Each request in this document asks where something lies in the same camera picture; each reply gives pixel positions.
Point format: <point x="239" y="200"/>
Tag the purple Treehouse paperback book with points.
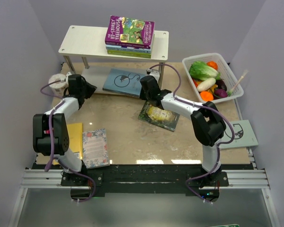
<point x="130" y="32"/>

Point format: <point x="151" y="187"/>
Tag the green cartoon paperback book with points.
<point x="129" y="54"/>

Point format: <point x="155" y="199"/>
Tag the white radish toy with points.
<point x="205" y="85"/>

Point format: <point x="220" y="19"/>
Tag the grey-green cat book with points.
<point x="243" y="135"/>

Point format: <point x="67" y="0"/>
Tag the white plastic basket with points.
<point x="226" y="74"/>

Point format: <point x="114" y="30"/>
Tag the blue Treehouse paperback book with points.
<point x="127" y="49"/>

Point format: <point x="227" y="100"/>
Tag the dark green illustrated book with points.
<point x="158" y="117"/>

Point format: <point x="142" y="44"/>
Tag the yellow pepper toy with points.
<point x="213" y="88"/>

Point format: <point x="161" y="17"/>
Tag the toilet paper roll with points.
<point x="60" y="85"/>

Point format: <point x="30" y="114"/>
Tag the orange carrot toy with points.
<point x="206" y="96"/>

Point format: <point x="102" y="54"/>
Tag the green lettuce toy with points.
<point x="201" y="71"/>

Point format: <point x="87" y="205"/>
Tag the floral pastel notebook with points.
<point x="95" y="152"/>

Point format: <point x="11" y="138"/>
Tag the orange pumpkin toy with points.
<point x="213" y="65"/>

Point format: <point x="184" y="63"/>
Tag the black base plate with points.
<point x="146" y="179"/>

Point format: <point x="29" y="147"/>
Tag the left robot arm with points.
<point x="50" y="133"/>

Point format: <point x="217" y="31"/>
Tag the green onion toy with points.
<point x="245" y="72"/>

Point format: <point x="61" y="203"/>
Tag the purple onion toy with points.
<point x="220" y="93"/>

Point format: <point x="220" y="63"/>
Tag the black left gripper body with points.
<point x="87" y="91"/>

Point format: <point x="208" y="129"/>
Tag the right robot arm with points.
<point x="207" y="122"/>

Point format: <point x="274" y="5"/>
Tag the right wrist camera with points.
<point x="154" y="73"/>

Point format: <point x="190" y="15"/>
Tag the dark glossy hardcover book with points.
<point x="133" y="93"/>

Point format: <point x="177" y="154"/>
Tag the white two-tier shelf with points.
<point x="88" y="42"/>

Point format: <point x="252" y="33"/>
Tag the red pepper toy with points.
<point x="196" y="83"/>

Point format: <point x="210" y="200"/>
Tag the purple eggplant toy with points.
<point x="221" y="85"/>

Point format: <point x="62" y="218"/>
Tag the light blue cat book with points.
<point x="123" y="80"/>

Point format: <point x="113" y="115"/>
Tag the yellow book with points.
<point x="75" y="131"/>

